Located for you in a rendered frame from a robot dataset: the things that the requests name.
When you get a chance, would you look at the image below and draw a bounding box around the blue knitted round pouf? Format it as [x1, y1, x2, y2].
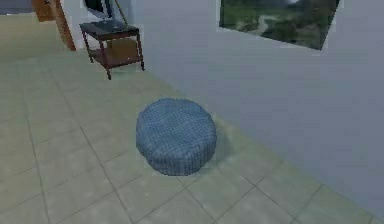
[135, 97, 218, 177]

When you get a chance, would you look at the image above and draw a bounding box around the dark wooden side table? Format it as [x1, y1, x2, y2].
[79, 19, 146, 81]

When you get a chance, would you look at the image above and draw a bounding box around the black television set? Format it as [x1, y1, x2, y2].
[83, 0, 114, 20]

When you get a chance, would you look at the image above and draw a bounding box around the brown wooden door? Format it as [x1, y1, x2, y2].
[31, 0, 77, 52]

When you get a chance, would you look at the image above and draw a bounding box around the landscape picture on wall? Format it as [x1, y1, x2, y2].
[218, 0, 342, 51]

